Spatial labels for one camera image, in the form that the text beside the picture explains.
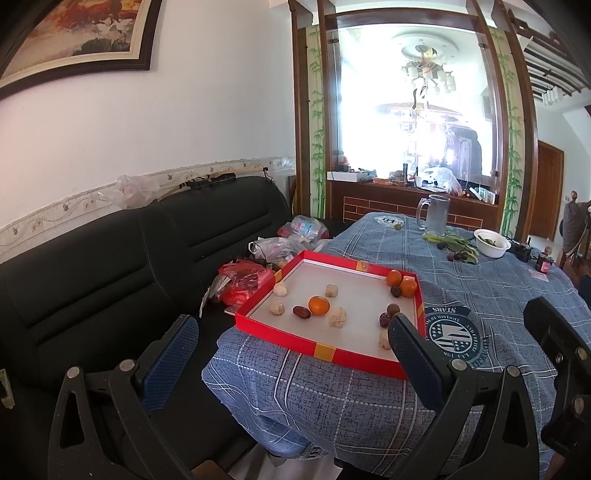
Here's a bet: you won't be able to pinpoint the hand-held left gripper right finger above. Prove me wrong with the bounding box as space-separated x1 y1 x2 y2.
387 313 542 480

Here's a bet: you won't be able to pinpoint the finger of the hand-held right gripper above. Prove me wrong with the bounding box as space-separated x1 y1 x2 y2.
523 296 591 457

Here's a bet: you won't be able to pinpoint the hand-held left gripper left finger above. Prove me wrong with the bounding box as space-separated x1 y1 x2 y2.
47 314 200 480

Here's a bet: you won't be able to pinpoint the red cardboard box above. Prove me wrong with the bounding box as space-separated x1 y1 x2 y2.
235 250 426 380

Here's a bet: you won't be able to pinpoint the blue checked tablecloth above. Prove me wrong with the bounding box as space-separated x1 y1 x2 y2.
202 211 591 476

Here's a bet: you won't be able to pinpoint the red plastic bag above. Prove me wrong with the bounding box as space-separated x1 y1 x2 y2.
217 259 277 308

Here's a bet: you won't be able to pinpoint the black leather sofa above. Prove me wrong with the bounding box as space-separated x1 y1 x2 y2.
0 175 342 480

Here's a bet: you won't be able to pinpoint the green vegetable stalks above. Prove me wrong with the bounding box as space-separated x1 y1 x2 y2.
422 232 481 265

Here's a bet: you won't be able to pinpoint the black device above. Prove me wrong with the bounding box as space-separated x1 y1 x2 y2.
508 237 533 263

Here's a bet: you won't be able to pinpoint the white bowl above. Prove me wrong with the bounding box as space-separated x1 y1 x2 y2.
474 228 512 258

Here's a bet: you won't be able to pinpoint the glass pitcher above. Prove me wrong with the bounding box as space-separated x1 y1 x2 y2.
416 194 451 237

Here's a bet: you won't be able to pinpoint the white plastic bag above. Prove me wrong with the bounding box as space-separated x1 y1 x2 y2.
248 236 305 268

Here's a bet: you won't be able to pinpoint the white paper scrap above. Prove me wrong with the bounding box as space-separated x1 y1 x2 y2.
0 369 17 409

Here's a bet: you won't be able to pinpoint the clear bag of blue packets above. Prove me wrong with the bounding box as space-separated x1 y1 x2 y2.
277 215 332 245

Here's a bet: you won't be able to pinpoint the clear plastic sheet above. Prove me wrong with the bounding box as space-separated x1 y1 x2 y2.
108 174 160 209

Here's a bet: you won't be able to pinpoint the clear plastic bag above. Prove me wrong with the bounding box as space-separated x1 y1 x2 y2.
422 167 462 195

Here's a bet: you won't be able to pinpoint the wooden door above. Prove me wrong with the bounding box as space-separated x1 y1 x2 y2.
526 141 565 243

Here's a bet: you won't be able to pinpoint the wooden room divider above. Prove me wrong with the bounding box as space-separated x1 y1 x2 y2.
288 0 539 241

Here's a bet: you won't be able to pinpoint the ceiling chandelier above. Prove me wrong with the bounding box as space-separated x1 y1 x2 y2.
401 44 458 97

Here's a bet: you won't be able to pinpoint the wooden ceiling lattice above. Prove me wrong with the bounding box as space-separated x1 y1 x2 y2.
505 9 591 109

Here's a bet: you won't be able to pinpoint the framed wall painting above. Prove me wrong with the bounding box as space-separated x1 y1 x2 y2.
0 0 163 100

